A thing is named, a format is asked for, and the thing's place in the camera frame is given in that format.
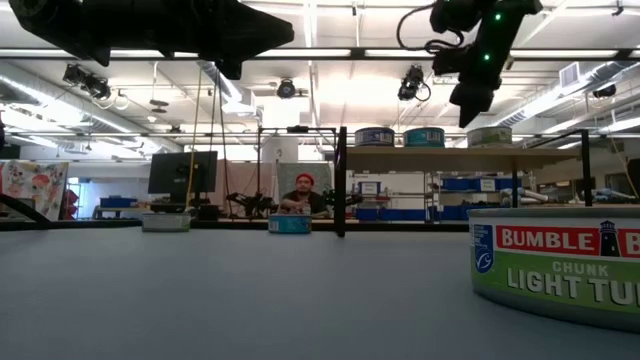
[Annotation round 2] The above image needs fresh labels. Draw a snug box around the blue crate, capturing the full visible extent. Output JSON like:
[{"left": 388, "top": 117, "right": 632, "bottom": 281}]
[{"left": 99, "top": 196, "right": 139, "bottom": 210}]

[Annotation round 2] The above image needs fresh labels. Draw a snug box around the pale green label tuna can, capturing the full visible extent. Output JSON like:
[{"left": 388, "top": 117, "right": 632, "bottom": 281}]
[{"left": 141, "top": 211, "right": 192, "bottom": 233}]

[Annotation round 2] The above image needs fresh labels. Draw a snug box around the colourful floral poster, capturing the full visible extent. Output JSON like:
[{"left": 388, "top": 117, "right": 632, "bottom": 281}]
[{"left": 0, "top": 159, "right": 70, "bottom": 221}]

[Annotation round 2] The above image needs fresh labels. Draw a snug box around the rack with blue bins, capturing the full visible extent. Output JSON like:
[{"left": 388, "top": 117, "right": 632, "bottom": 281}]
[{"left": 427, "top": 172, "right": 526, "bottom": 222}]

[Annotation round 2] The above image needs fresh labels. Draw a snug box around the black round ceiling camera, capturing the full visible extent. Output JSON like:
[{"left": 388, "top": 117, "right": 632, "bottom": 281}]
[{"left": 276, "top": 78, "right": 297, "bottom": 100}]

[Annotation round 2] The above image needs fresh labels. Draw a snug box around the wooden shelf black frame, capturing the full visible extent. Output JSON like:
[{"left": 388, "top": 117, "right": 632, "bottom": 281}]
[{"left": 333, "top": 126, "right": 594, "bottom": 239}]

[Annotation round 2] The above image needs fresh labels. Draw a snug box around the grey partition panel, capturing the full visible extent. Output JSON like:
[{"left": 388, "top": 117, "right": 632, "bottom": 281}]
[{"left": 275, "top": 162, "right": 335, "bottom": 204}]

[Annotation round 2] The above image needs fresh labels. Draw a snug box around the person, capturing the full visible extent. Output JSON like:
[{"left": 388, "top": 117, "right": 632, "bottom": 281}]
[{"left": 278, "top": 172, "right": 329, "bottom": 217}]

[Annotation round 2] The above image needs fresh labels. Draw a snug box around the black hanging camera with cable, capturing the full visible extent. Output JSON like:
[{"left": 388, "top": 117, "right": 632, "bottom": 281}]
[{"left": 397, "top": 64, "right": 432, "bottom": 103}]

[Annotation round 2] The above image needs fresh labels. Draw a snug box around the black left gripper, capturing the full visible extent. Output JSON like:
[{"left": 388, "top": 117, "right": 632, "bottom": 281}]
[{"left": 112, "top": 0, "right": 295, "bottom": 64}]

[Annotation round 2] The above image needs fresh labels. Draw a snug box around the teal yellowfin tuna can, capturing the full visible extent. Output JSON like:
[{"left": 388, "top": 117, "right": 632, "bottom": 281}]
[
  {"left": 267, "top": 213, "right": 313, "bottom": 235},
  {"left": 403, "top": 126, "right": 447, "bottom": 149}
]

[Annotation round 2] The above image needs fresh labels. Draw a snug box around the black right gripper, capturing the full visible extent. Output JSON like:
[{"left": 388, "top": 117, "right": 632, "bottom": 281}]
[{"left": 448, "top": 74, "right": 504, "bottom": 129}]

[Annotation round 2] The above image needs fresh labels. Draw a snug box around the black ceiling spotlight cluster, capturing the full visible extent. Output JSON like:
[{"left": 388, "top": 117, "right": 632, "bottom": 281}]
[{"left": 62, "top": 63, "right": 112, "bottom": 101}]

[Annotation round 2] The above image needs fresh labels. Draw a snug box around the white ceiling vent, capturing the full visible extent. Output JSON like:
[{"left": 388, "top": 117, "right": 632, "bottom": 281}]
[{"left": 558, "top": 62, "right": 581, "bottom": 90}]

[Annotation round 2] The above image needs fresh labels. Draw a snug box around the pink partition panel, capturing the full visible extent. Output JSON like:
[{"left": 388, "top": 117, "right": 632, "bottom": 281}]
[{"left": 215, "top": 160, "right": 277, "bottom": 205}]

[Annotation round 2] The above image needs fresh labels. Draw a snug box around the dark blue tuna can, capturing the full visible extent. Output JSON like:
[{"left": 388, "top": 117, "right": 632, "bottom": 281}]
[{"left": 354, "top": 126, "right": 396, "bottom": 148}]

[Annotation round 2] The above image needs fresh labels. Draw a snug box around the black hanging cable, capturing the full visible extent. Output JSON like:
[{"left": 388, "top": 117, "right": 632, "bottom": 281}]
[{"left": 208, "top": 77, "right": 232, "bottom": 217}]

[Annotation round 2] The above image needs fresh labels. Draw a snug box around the black computer monitor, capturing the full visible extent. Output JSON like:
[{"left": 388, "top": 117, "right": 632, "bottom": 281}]
[{"left": 147, "top": 150, "right": 220, "bottom": 214}]

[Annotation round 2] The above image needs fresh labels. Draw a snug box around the green Bumble Bee tuna can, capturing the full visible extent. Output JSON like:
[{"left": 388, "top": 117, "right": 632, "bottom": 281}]
[
  {"left": 467, "top": 206, "right": 640, "bottom": 335},
  {"left": 466, "top": 125, "right": 514, "bottom": 149}
]

